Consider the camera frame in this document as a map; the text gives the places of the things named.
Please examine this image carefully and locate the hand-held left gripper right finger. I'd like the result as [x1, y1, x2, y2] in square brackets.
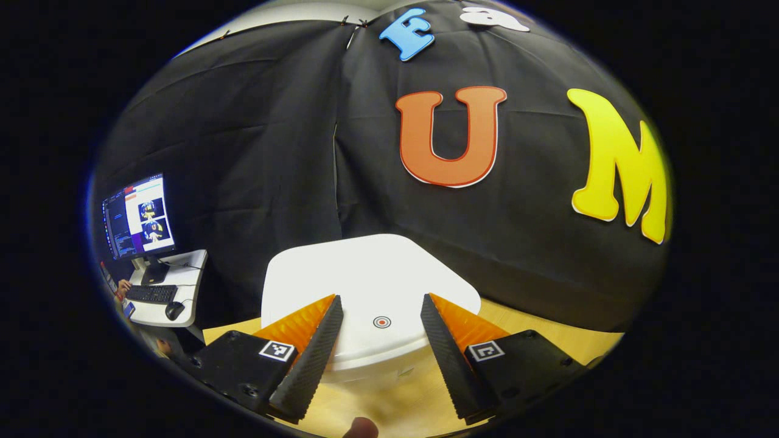
[420, 293, 590, 425]

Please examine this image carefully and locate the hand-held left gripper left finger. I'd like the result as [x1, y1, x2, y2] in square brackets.
[186, 294, 344, 425]

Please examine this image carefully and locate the white desktop garbage bin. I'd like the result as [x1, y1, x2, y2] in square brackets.
[260, 234, 481, 385]

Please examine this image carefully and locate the wooden desktop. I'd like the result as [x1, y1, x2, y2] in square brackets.
[201, 298, 624, 438]

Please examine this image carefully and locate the white side desk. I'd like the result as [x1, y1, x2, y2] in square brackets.
[125, 249, 209, 329]

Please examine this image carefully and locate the black keyboard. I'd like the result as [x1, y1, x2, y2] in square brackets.
[126, 285, 178, 305]

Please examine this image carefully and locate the black computer monitor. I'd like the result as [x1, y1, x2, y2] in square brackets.
[102, 173, 178, 285]

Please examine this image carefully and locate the black backdrop cloth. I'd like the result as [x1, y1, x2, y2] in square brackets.
[88, 0, 673, 332]

